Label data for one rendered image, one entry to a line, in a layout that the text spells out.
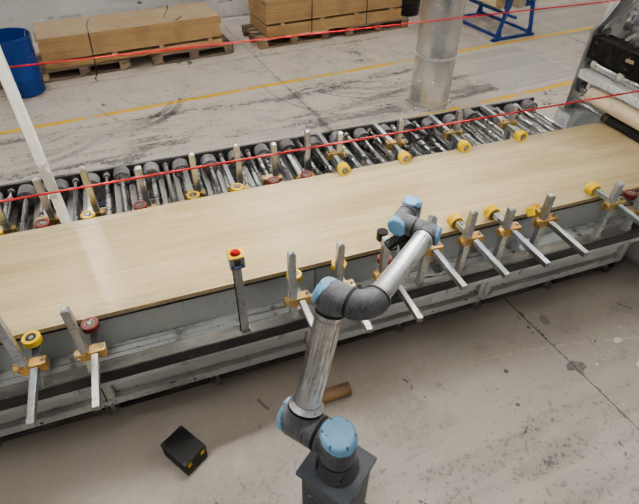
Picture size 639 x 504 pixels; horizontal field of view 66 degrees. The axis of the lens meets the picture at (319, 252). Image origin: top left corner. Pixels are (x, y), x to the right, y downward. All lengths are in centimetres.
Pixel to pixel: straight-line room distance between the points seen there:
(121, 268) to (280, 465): 137
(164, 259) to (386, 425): 159
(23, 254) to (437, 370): 254
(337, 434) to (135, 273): 134
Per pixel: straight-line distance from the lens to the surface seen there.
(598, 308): 418
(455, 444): 313
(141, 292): 262
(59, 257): 299
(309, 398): 204
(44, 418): 328
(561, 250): 338
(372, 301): 177
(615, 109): 443
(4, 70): 283
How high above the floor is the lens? 268
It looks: 41 degrees down
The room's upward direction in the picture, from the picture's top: 1 degrees clockwise
